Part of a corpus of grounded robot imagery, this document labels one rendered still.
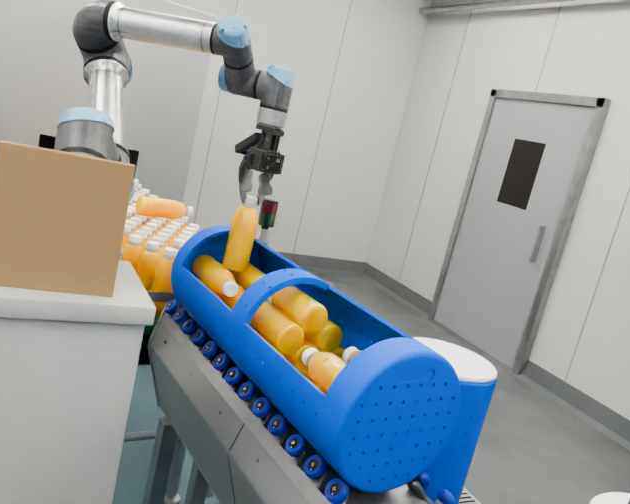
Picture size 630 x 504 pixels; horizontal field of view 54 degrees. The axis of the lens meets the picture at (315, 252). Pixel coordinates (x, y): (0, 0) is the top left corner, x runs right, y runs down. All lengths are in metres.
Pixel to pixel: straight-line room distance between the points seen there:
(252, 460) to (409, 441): 0.35
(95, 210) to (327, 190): 5.61
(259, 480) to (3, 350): 0.55
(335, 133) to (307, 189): 0.66
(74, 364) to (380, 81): 5.91
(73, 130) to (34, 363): 0.48
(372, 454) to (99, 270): 0.63
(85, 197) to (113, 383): 0.38
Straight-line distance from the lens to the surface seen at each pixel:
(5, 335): 1.29
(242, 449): 1.41
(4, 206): 1.26
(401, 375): 1.12
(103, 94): 1.70
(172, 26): 1.64
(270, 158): 1.62
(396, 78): 7.02
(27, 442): 1.40
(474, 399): 1.71
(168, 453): 2.00
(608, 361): 4.86
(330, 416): 1.10
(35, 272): 1.29
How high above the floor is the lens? 1.58
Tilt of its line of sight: 12 degrees down
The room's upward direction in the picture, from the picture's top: 13 degrees clockwise
